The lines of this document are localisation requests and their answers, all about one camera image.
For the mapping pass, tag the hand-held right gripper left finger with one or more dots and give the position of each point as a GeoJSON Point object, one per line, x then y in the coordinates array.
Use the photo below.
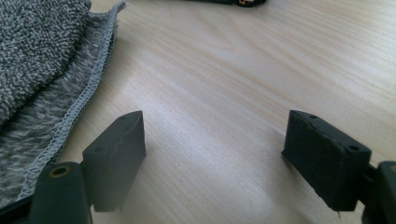
{"type": "Point", "coordinates": [115, 161]}

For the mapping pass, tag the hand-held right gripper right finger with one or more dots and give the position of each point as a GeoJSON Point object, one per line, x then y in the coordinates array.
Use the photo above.
{"type": "Point", "coordinates": [323, 158]}

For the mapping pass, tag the grey terry cloth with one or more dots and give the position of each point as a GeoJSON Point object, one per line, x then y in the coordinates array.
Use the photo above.
{"type": "Point", "coordinates": [37, 62]}

